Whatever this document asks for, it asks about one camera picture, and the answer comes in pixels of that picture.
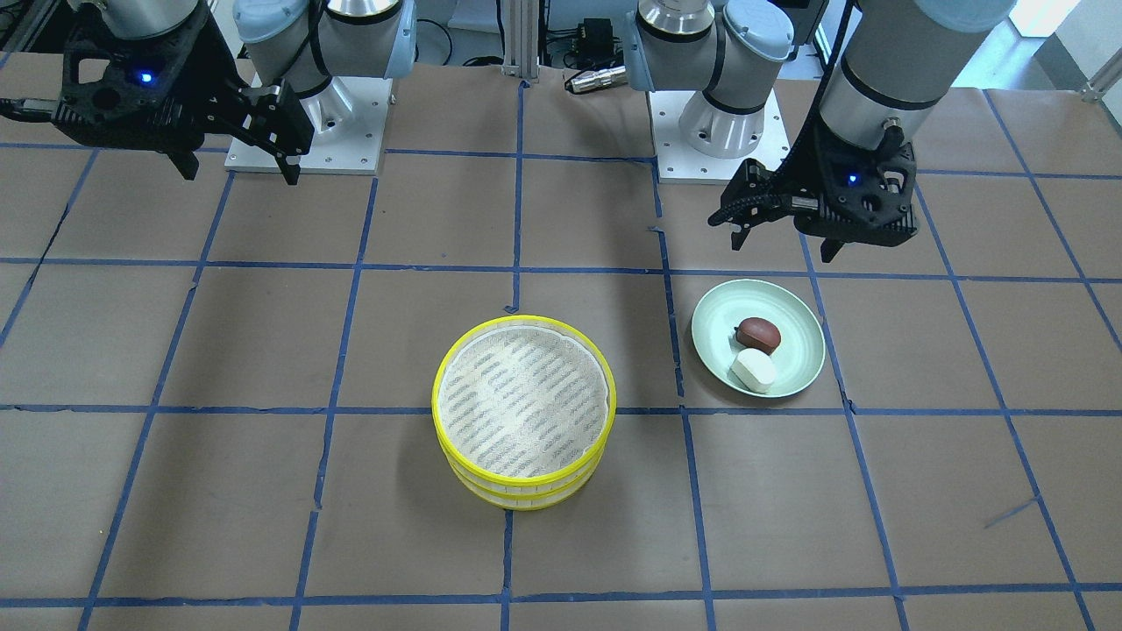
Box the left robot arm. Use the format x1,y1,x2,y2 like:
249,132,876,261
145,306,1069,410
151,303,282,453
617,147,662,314
622,1,1014,263

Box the silver cylindrical connector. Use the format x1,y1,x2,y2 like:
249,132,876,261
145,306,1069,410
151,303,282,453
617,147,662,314
564,67,628,95

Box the yellow top steamer layer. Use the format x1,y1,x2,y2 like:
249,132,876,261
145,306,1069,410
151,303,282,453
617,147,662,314
431,316,617,486

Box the brown bun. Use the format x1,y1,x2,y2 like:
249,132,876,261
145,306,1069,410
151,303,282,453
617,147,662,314
734,316,783,356

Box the yellow steamer layer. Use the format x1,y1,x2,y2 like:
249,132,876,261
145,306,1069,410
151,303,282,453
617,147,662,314
431,316,617,486
447,454,603,511

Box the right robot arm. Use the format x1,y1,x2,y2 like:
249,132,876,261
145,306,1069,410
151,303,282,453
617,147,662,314
4,1,416,184

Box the black power adapter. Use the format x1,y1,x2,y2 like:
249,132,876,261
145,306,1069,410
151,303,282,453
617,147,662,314
573,18,614,63

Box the aluminium frame post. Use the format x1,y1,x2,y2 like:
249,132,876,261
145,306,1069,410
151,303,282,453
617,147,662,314
498,1,546,85

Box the black cables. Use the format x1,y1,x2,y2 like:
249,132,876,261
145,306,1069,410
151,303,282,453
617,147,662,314
415,18,504,67

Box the white bun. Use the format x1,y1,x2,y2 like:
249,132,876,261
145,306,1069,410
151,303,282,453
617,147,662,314
732,348,778,393

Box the mint green plate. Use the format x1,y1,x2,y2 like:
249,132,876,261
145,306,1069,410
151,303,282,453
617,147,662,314
691,280,826,397

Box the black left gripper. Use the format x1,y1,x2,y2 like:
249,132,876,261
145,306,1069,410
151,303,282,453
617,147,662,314
707,113,919,264

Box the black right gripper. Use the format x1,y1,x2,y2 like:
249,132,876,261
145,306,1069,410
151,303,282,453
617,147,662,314
50,9,314,185

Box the yellow bottom steamer layer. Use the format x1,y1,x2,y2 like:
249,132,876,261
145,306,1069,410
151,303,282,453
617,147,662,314
447,454,603,511

